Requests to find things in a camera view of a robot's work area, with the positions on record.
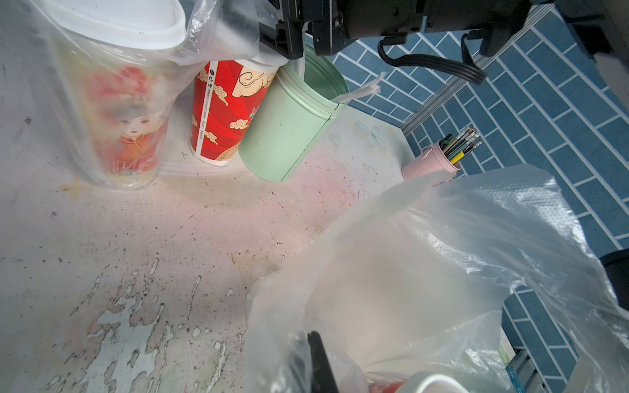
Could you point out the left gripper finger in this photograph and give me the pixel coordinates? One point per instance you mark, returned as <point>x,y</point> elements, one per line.
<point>322,378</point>

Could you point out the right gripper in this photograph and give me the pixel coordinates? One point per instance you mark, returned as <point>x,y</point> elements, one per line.
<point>334,25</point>

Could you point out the red cup white lid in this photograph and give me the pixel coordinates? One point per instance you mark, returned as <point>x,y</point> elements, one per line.
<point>226,97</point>
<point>422,382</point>

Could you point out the orange cup white lid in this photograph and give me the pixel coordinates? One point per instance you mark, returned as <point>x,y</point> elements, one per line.
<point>113,59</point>

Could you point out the clear plastic carrier bag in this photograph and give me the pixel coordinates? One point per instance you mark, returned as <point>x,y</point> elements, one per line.
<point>215,31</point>

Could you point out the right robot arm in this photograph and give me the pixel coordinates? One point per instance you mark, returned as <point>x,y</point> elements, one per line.
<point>599,27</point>

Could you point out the green straw holder cup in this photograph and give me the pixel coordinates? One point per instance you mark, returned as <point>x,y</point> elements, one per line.
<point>294,114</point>

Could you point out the pink pen holder cup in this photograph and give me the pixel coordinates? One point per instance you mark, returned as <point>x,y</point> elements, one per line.
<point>431,160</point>

